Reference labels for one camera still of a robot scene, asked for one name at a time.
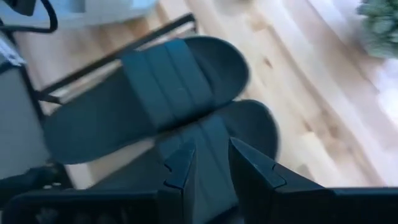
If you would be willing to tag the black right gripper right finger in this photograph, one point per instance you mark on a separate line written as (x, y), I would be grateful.
(264, 186)

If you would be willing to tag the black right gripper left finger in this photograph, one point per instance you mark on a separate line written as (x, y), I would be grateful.
(180, 168)

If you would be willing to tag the black rubber slide sandal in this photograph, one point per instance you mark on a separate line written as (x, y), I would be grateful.
(248, 124)
(168, 81)

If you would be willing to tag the wooden shelf with black legs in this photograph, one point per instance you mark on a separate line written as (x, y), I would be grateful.
(140, 43)

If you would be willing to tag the green potted plant white pot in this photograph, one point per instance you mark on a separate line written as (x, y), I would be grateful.
(382, 28)

